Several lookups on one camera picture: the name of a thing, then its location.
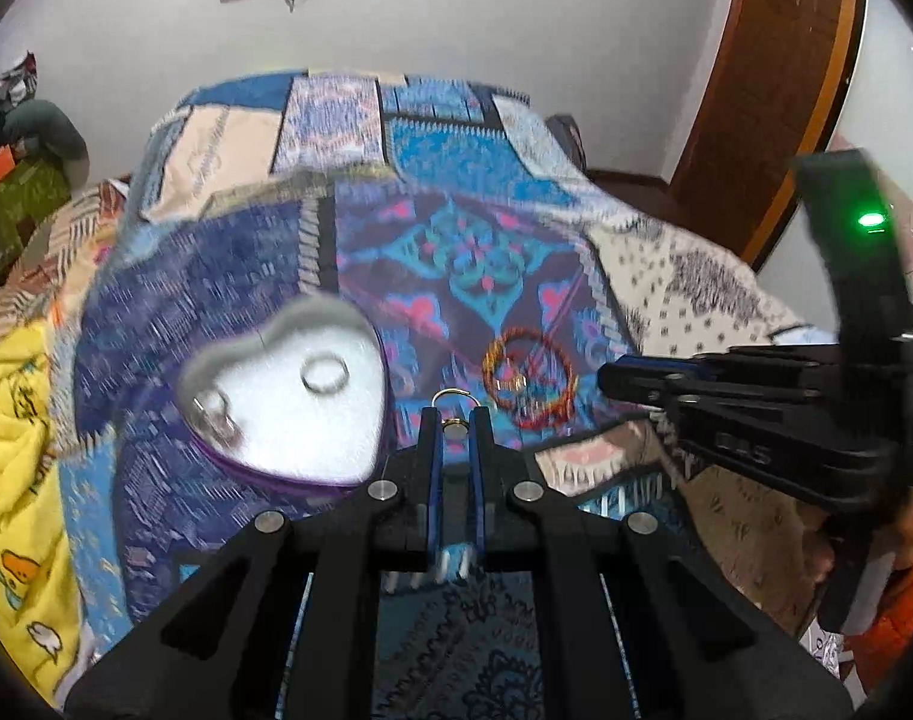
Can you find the brown wooden door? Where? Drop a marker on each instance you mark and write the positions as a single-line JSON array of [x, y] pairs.
[[764, 90]]

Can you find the heart-shaped jewelry box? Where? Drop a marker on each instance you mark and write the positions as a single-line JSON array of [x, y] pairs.
[[306, 442]]

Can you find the person's right hand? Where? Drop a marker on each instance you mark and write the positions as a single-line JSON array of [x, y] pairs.
[[912, 532]]

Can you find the orange cloth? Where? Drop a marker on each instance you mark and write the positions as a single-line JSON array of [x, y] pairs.
[[895, 645]]

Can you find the blue patchwork blanket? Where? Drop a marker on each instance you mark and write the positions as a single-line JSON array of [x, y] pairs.
[[464, 165]]

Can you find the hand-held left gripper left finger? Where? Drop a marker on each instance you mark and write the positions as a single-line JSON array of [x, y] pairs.
[[432, 465]]

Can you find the zigzag patterned cloth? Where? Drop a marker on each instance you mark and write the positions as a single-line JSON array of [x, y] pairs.
[[59, 240]]

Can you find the yellow cartoon blanket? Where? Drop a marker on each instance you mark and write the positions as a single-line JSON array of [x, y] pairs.
[[14, 405]]

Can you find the dark bag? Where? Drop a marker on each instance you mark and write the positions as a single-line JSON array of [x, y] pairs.
[[566, 136]]

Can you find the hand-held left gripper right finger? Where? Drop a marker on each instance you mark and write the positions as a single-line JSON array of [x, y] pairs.
[[477, 465]]

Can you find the pile of clothes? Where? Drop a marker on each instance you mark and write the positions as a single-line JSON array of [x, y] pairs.
[[6, 86]]

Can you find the brown wooden bed frame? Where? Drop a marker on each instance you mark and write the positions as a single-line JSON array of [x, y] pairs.
[[629, 184]]

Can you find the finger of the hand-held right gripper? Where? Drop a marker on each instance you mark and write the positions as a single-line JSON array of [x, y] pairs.
[[651, 409], [651, 369]]

